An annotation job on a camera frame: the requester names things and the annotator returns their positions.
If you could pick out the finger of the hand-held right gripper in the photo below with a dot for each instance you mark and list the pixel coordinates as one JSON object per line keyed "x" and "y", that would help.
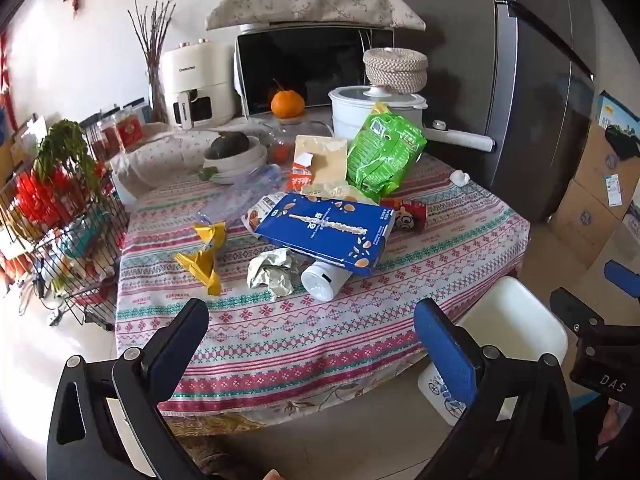
{"x": 622, "y": 280}

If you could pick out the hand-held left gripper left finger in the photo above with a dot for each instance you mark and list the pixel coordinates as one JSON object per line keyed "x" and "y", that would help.
{"x": 175, "y": 355}

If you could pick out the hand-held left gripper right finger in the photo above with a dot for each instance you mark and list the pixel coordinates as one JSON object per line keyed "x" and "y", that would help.
{"x": 442, "y": 360}

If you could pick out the white plastic bin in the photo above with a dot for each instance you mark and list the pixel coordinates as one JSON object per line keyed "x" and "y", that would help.
{"x": 510, "y": 310}

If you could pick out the paper wrapper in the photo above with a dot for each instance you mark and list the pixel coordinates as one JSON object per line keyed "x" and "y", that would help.
{"x": 272, "y": 275}

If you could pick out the white plastic bottle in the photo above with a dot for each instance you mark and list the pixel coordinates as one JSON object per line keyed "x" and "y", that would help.
{"x": 322, "y": 280}

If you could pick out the red snack packet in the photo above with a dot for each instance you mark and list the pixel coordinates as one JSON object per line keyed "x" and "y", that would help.
{"x": 412, "y": 215}

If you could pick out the white nut snack packet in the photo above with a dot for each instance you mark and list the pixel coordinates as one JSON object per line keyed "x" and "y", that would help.
{"x": 254, "y": 217}

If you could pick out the pale yellow snack packet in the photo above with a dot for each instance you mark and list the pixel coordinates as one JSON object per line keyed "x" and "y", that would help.
{"x": 340, "y": 192}

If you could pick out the clear plastic bottle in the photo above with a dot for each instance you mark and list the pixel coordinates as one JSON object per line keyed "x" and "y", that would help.
{"x": 260, "y": 177}

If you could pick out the brown cardboard box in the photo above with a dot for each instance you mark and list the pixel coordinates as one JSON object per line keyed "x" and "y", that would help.
{"x": 580, "y": 225}
{"x": 600, "y": 175}

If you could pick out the yellow snack wrapper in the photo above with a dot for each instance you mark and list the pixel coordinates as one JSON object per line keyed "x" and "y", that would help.
{"x": 205, "y": 265}

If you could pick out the floral under tablecloth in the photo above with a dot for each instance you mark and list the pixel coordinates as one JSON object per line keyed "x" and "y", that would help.
{"x": 240, "y": 425}

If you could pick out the patterned striped tablecloth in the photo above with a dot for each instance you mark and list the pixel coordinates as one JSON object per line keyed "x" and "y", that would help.
{"x": 300, "y": 340}

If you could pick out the printed blue cardboard box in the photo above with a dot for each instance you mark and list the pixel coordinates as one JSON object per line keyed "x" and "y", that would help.
{"x": 617, "y": 110}

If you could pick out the crumpled white tissue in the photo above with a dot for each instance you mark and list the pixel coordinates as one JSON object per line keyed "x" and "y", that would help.
{"x": 459, "y": 178}

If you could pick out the small green vegetable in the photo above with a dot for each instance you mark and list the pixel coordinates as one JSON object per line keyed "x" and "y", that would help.
{"x": 206, "y": 174}

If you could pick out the quilted dotted cloth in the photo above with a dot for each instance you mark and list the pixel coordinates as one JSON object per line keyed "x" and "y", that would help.
{"x": 165, "y": 155}

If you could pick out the white bowl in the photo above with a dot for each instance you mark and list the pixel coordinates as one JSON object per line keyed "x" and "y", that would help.
{"x": 240, "y": 165}

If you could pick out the red packets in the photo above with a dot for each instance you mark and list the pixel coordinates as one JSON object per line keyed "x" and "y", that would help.
{"x": 40, "y": 200}

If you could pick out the green snack bag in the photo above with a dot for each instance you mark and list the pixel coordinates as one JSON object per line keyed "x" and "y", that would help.
{"x": 385, "y": 155}

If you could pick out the dark green squash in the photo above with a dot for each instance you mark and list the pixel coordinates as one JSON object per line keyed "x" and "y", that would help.
{"x": 227, "y": 146}

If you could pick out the grey refrigerator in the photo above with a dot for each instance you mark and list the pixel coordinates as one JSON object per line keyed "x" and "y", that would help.
{"x": 525, "y": 85}

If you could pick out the red label jar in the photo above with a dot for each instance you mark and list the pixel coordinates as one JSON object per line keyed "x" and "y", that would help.
{"x": 107, "y": 137}
{"x": 129, "y": 132}

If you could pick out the beige and orange carton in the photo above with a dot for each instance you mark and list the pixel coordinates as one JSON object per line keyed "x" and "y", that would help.
{"x": 325, "y": 160}

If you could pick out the green leafy plant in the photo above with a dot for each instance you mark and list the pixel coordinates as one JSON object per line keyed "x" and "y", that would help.
{"x": 62, "y": 145}

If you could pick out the clear glass jar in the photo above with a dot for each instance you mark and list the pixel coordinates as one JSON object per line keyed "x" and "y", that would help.
{"x": 295, "y": 130}

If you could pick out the white electric pot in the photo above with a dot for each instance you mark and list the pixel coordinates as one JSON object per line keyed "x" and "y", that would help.
{"x": 350, "y": 115}

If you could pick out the orange fruit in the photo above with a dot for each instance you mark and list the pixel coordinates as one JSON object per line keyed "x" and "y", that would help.
{"x": 287, "y": 104}

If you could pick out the white air fryer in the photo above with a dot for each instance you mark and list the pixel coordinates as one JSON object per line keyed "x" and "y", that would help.
{"x": 200, "y": 80}

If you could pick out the vase of dry twigs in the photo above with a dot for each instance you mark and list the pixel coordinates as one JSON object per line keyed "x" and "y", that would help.
{"x": 152, "y": 60}

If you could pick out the silver countertop oven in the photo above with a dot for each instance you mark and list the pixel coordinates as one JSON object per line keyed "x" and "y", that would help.
{"x": 310, "y": 65}

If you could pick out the floral cloth cover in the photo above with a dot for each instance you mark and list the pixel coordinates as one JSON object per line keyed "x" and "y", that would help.
{"x": 310, "y": 2}

